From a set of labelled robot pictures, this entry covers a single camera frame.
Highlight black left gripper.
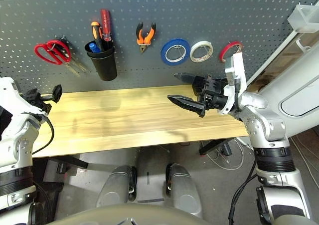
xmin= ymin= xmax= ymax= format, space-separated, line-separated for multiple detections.
xmin=21 ymin=84 xmax=63 ymax=112

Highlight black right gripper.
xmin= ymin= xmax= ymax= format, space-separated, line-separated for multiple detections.
xmin=167 ymin=72 xmax=228 ymax=118

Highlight red handled scissors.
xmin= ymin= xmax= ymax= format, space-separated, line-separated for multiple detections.
xmin=34 ymin=40 xmax=83 ymax=76

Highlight red tape roll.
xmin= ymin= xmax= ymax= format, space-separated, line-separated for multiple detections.
xmin=219 ymin=41 xmax=244 ymax=62

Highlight orange black pliers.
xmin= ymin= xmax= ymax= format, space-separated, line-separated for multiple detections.
xmin=136 ymin=21 xmax=157 ymax=54

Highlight red handled screwdriver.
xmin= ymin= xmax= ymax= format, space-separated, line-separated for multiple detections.
xmin=100 ymin=9 xmax=112 ymax=42

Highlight dark grey pegboard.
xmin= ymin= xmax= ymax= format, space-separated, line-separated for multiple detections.
xmin=0 ymin=0 xmax=319 ymax=95

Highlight white tape roll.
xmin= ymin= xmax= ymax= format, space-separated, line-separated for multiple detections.
xmin=189 ymin=40 xmax=214 ymax=63

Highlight blue tape roll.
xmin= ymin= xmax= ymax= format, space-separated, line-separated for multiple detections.
xmin=160 ymin=37 xmax=191 ymax=66

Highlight black plastic cup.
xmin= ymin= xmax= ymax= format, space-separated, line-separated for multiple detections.
xmin=84 ymin=40 xmax=118 ymax=82

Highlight black table leg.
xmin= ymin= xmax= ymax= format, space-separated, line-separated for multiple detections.
xmin=48 ymin=156 xmax=88 ymax=170
xmin=199 ymin=139 xmax=234 ymax=156

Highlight black power adapter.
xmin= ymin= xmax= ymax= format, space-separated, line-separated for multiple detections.
xmin=221 ymin=142 xmax=232 ymax=156

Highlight orange black screwdriver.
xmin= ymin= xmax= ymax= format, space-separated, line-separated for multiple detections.
xmin=91 ymin=21 xmax=104 ymax=52

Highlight silver robot right leg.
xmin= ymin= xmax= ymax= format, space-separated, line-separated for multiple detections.
xmin=165 ymin=163 xmax=202 ymax=218

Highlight silver robot leg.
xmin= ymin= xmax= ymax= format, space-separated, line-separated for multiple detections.
xmin=165 ymin=163 xmax=202 ymax=218
xmin=96 ymin=165 xmax=138 ymax=208

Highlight silver robot left leg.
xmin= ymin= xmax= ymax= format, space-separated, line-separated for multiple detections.
xmin=96 ymin=165 xmax=138 ymax=208

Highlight white plastic hook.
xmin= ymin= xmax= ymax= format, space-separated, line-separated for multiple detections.
xmin=295 ymin=39 xmax=312 ymax=51

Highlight translucent plastic bin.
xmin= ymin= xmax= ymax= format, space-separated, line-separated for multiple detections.
xmin=288 ymin=3 xmax=319 ymax=33

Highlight grey robot torso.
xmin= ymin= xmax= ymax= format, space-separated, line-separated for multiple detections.
xmin=47 ymin=204 xmax=207 ymax=225

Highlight black handled scissors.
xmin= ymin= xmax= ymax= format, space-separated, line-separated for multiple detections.
xmin=46 ymin=35 xmax=88 ymax=77

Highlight black left camera cable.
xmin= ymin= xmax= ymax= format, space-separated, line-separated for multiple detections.
xmin=31 ymin=115 xmax=55 ymax=156

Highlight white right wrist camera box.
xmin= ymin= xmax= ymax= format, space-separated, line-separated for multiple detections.
xmin=218 ymin=52 xmax=247 ymax=116

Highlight white floor cable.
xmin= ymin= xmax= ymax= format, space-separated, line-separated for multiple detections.
xmin=206 ymin=140 xmax=245 ymax=168
xmin=290 ymin=135 xmax=319 ymax=181

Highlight white pegboard frame post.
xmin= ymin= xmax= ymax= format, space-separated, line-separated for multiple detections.
xmin=245 ymin=0 xmax=319 ymax=86

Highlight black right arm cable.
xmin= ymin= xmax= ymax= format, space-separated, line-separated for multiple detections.
xmin=228 ymin=160 xmax=257 ymax=225

